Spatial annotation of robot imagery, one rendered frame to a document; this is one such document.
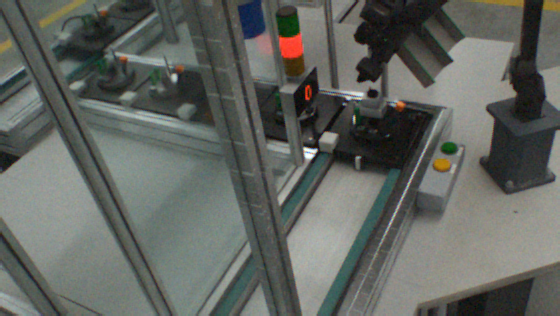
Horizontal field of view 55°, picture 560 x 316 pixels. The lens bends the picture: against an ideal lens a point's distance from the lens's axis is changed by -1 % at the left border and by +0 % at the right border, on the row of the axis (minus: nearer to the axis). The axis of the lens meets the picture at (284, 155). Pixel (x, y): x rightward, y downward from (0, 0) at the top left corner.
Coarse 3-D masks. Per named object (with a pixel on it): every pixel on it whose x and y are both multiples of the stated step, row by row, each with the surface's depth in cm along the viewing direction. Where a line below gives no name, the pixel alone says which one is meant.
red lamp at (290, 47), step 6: (300, 36) 121; (282, 42) 121; (288, 42) 120; (294, 42) 120; (300, 42) 122; (282, 48) 122; (288, 48) 121; (294, 48) 121; (300, 48) 122; (282, 54) 123; (288, 54) 122; (294, 54) 122; (300, 54) 123
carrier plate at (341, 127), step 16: (352, 112) 160; (400, 112) 157; (416, 112) 156; (336, 128) 156; (400, 128) 152; (416, 128) 151; (352, 144) 149; (368, 144) 149; (384, 144) 148; (400, 144) 147; (368, 160) 146; (384, 160) 143; (400, 160) 142
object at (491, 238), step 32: (512, 96) 173; (480, 192) 144; (544, 192) 141; (448, 224) 138; (480, 224) 136; (512, 224) 135; (544, 224) 133; (448, 256) 130; (480, 256) 129; (512, 256) 128; (544, 256) 126; (448, 288) 124; (480, 288) 125
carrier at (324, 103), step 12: (324, 96) 169; (336, 96) 168; (312, 108) 160; (324, 108) 164; (336, 108) 163; (300, 120) 158; (312, 120) 160; (324, 120) 159; (312, 132) 156; (312, 144) 152
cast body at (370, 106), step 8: (368, 96) 145; (376, 96) 145; (360, 104) 150; (368, 104) 146; (376, 104) 145; (384, 104) 147; (360, 112) 149; (368, 112) 148; (376, 112) 146; (384, 112) 148
